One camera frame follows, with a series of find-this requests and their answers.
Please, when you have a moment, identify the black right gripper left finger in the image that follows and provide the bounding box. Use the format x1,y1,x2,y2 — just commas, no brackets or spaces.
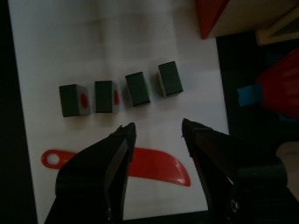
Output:
42,122,137,224

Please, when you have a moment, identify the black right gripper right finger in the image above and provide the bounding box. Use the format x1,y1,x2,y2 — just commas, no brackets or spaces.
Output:
180,117,299,224

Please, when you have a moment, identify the red plastic toy knife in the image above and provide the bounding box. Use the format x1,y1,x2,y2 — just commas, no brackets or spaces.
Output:
40,146,192,187

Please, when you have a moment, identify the green sushi piece red centre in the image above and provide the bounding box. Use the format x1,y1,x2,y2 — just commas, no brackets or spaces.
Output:
124,71,152,108
93,80,121,114
156,60,184,98
58,83,90,118

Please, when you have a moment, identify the white cutting board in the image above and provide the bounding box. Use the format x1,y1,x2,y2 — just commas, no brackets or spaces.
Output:
6,0,231,224

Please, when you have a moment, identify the blue tape piece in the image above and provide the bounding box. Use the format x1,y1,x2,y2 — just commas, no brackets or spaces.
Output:
236,84,267,108

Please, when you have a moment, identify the red plastic cup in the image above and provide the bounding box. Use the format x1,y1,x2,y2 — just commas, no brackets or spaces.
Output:
255,47,299,119

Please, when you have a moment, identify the light wooden box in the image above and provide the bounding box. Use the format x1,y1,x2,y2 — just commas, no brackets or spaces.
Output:
255,7,299,46

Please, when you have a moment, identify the wooden drawer with red front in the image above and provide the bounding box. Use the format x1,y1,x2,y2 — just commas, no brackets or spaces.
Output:
195,0,299,40

